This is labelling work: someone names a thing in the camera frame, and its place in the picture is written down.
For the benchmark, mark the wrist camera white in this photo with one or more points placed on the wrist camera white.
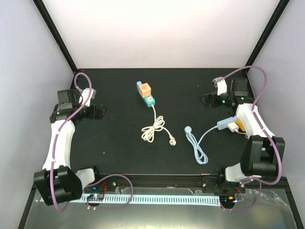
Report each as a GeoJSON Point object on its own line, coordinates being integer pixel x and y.
{"type": "Point", "coordinates": [220, 85]}
{"type": "Point", "coordinates": [86, 96]}

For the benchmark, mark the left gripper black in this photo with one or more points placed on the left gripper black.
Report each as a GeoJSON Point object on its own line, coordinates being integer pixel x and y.
{"type": "Point", "coordinates": [92, 115]}

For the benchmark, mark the light blue slotted cable duct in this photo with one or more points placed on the light blue slotted cable duct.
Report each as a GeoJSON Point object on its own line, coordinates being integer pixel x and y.
{"type": "Point", "coordinates": [155, 200]}

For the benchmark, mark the left circuit board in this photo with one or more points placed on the left circuit board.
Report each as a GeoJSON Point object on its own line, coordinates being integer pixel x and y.
{"type": "Point", "coordinates": [95, 197]}

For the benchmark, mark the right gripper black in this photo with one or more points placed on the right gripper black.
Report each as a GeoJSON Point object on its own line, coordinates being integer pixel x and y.
{"type": "Point", "coordinates": [213, 96]}

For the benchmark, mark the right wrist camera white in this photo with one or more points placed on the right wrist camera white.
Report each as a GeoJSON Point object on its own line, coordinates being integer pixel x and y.
{"type": "Point", "coordinates": [220, 85]}

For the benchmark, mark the peach dragon cube adapter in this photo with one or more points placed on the peach dragon cube adapter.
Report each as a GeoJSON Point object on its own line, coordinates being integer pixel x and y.
{"type": "Point", "coordinates": [145, 90]}

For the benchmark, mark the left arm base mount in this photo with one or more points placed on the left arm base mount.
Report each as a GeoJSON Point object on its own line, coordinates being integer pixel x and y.
{"type": "Point", "coordinates": [105, 187]}

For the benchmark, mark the yellow cube adapter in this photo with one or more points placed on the yellow cube adapter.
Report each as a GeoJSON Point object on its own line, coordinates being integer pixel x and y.
{"type": "Point", "coordinates": [240, 124]}

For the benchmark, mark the circuit board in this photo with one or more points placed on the circuit board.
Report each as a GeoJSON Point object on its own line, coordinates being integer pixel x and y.
{"type": "Point", "coordinates": [231, 199]}
{"type": "Point", "coordinates": [95, 197]}

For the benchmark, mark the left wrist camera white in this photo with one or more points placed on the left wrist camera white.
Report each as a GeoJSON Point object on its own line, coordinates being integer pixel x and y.
{"type": "Point", "coordinates": [86, 96]}

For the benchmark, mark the white usb charger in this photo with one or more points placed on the white usb charger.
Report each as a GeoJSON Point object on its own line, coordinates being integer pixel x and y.
{"type": "Point", "coordinates": [233, 127]}

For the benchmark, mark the small blue plug adapter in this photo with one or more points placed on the small blue plug adapter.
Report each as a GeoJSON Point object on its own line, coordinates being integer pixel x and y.
{"type": "Point", "coordinates": [139, 83]}

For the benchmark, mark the left black frame post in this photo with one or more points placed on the left black frame post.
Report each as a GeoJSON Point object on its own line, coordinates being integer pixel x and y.
{"type": "Point", "coordinates": [55, 33]}

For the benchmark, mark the right circuit board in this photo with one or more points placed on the right circuit board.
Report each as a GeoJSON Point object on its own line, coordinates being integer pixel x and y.
{"type": "Point", "coordinates": [231, 199]}

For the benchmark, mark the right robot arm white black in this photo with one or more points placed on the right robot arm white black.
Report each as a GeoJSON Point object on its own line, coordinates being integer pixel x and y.
{"type": "Point", "coordinates": [262, 156]}

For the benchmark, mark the teal power strip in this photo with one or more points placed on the teal power strip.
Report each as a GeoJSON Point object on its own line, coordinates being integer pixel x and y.
{"type": "Point", "coordinates": [149, 101]}

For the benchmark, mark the light blue power strip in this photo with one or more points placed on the light blue power strip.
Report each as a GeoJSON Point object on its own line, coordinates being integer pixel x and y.
{"type": "Point", "coordinates": [224, 123]}

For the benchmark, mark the black frame post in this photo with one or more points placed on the black frame post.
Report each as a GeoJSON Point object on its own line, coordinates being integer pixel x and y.
{"type": "Point", "coordinates": [55, 33]}
{"type": "Point", "coordinates": [276, 15]}

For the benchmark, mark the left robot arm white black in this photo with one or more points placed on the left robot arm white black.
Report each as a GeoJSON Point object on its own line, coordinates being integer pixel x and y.
{"type": "Point", "coordinates": [56, 182]}

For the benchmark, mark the right black frame post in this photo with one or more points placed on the right black frame post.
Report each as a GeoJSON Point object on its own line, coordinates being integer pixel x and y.
{"type": "Point", "coordinates": [276, 15]}

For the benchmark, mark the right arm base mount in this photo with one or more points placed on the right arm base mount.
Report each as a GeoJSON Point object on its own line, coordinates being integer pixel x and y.
{"type": "Point", "coordinates": [219, 186]}

